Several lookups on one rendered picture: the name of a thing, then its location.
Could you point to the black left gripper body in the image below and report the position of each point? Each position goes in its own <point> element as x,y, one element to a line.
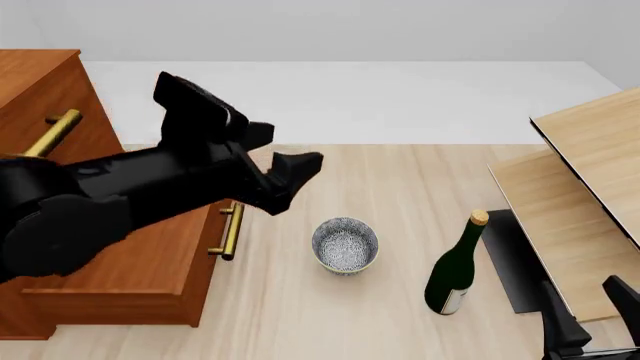
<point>260,195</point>

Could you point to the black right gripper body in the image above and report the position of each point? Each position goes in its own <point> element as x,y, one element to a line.
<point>590,355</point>

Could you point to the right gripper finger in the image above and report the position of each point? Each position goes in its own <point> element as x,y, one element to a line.
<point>627,303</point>
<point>562,326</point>

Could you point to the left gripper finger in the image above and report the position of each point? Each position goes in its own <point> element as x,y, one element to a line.
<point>297,168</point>
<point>261,134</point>

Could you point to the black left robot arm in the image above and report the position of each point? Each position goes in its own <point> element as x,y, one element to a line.
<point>100,195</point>

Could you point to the dark green wine bottle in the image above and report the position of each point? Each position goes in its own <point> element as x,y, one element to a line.
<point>452,270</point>

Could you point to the wooden cabinet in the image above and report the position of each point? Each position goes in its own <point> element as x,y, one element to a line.
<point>30,75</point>

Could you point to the blue patterned bowl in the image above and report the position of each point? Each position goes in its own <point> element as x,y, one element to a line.
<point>345,245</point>

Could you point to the pale wooden shelf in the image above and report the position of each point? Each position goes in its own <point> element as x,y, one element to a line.
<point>560,210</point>

